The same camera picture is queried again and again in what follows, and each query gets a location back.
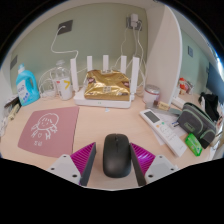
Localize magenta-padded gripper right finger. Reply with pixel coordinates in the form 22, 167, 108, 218
129, 142, 179, 187

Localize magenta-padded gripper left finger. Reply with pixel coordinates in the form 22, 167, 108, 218
46, 141, 98, 187

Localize black computer mouse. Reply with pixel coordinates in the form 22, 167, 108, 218
102, 133, 133, 179

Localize pink mouse pad with drawing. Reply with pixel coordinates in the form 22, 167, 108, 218
17, 105, 80, 159

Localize white remote control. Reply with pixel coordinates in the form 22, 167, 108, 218
139, 108, 188, 158

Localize green packet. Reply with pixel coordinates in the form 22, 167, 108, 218
184, 133, 204, 157

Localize grey pouch with green trim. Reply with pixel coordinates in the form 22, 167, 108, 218
176, 102, 218, 150

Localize small tan box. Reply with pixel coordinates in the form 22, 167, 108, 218
156, 100, 172, 111

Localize white jar with silver lid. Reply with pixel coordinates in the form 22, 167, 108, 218
143, 84, 161, 108

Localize white router with antennas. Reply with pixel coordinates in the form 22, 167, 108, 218
69, 54, 141, 110

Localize white power strip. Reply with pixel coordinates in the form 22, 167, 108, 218
41, 89, 58, 99

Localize beige tube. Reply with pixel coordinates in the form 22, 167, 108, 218
8, 103, 22, 122

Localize black bag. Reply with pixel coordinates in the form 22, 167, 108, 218
198, 92, 220, 123

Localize clear plastic bottle white label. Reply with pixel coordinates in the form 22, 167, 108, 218
51, 59, 74, 102

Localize red-capped small bottle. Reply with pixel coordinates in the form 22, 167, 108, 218
178, 77, 188, 96

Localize blue detergent bottle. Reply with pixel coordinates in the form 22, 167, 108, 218
15, 63, 41, 107

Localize gold foil bag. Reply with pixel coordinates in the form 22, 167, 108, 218
83, 69, 132, 102

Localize dark monitor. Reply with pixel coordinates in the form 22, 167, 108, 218
204, 62, 224, 104

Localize brush with dark handle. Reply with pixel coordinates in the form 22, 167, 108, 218
3, 94, 21, 108

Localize coiled white cable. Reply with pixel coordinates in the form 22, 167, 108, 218
37, 68, 59, 98

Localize white cable from wall socket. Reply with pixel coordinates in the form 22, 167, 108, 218
49, 25, 80, 69

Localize white charger cables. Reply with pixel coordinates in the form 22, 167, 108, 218
114, 27, 148, 88

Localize dark grey wall socket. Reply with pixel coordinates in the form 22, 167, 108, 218
57, 19, 74, 35

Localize white wall charger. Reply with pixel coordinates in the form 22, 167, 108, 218
125, 13, 144, 32

